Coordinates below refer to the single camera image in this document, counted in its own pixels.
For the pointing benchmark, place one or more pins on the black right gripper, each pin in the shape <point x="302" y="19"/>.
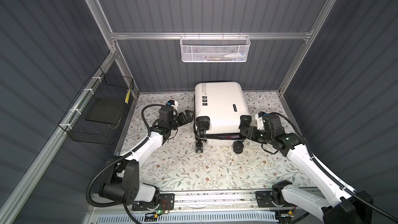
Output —
<point x="251" y="134"/>

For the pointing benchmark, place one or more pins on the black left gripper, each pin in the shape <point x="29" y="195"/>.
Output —
<point x="188" y="118"/>

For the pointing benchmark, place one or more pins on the white hard-shell suitcase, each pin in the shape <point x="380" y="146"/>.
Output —
<point x="220" y="115"/>

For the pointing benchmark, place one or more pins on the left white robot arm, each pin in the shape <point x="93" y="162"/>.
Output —
<point x="119" y="182"/>

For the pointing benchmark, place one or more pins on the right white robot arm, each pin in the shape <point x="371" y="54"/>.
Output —
<point x="338" y="205"/>

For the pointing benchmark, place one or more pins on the yellow tag on basket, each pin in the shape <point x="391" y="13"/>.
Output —
<point x="127" y="97"/>

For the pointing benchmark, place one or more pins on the toothpaste tube in basket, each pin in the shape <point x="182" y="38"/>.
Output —
<point x="236" y="56"/>

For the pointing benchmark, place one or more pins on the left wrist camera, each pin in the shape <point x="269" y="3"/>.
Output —
<point x="168" y="112"/>

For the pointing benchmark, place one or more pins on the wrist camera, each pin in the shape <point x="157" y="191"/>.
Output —
<point x="268" y="122"/>
<point x="168" y="112"/>

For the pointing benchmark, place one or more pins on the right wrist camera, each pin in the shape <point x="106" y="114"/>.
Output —
<point x="268" y="122"/>

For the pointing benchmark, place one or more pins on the white wire mesh basket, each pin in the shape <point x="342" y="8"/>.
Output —
<point x="211" y="49"/>

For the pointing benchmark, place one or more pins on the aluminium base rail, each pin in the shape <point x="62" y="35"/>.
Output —
<point x="230" y="200"/>

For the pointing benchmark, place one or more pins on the white vented cable duct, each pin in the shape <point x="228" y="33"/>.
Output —
<point x="209" y="217"/>

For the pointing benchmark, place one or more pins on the black wire mesh basket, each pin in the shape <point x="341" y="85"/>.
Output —
<point x="100" y="111"/>

